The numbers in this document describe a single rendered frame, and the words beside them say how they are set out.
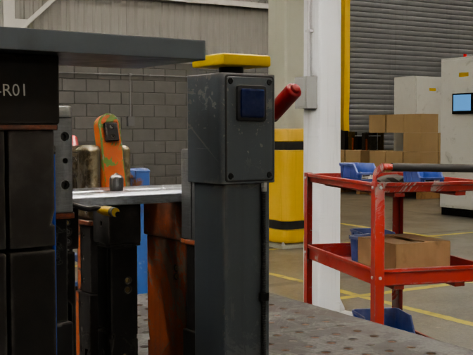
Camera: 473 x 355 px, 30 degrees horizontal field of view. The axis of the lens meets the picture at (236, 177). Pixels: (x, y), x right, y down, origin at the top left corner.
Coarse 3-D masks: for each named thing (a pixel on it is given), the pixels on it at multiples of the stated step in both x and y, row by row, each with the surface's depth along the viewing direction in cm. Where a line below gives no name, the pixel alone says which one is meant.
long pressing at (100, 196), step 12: (72, 192) 120; (84, 192) 121; (96, 192) 118; (108, 192) 118; (120, 192) 113; (132, 192) 114; (144, 192) 115; (156, 192) 116; (168, 192) 117; (180, 192) 118; (84, 204) 110; (96, 204) 110; (108, 204) 111; (120, 204) 112; (132, 204) 113
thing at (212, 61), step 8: (208, 56) 90; (216, 56) 89; (224, 56) 88; (232, 56) 89; (240, 56) 89; (248, 56) 90; (256, 56) 90; (264, 56) 91; (192, 64) 93; (200, 64) 91; (208, 64) 90; (216, 64) 89; (224, 64) 88; (232, 64) 89; (240, 64) 89; (248, 64) 90; (256, 64) 90; (264, 64) 91; (224, 72) 91; (232, 72) 91; (240, 72) 91
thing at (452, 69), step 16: (448, 64) 1120; (464, 64) 1098; (448, 80) 1121; (464, 80) 1099; (448, 96) 1122; (464, 96) 1096; (448, 112) 1123; (464, 112) 1097; (448, 128) 1124; (464, 128) 1101; (448, 144) 1124; (464, 144) 1102; (448, 160) 1125; (464, 160) 1103; (448, 176) 1126; (464, 176) 1104; (448, 208) 1132; (464, 208) 1107
